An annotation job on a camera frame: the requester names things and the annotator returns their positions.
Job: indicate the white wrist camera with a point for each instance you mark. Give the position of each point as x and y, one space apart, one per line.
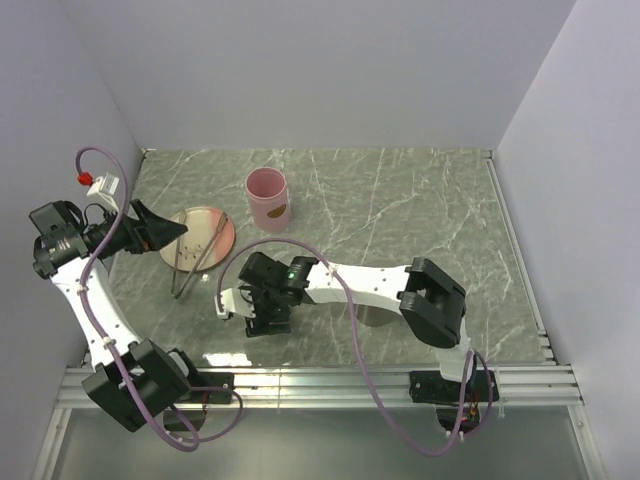
103 192
235 301

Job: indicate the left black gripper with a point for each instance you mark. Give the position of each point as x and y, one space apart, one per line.
149 232

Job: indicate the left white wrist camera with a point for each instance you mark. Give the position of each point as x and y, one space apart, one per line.
103 192

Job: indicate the grey cylindrical container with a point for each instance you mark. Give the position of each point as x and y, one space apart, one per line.
374 317

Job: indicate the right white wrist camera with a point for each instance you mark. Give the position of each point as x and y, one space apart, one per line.
235 301

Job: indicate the pink floral plate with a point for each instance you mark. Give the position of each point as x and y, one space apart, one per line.
201 223

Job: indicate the pink cylindrical container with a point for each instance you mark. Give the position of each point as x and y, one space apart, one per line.
267 192

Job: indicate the aluminium rail frame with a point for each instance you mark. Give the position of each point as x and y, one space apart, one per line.
539 385

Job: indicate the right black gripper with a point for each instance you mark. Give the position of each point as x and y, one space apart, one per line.
260 325

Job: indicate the metal tongs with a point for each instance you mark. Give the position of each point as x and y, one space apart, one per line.
177 291

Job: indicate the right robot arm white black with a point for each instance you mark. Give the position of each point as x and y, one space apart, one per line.
431 303

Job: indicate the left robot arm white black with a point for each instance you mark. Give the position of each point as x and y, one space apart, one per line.
129 371

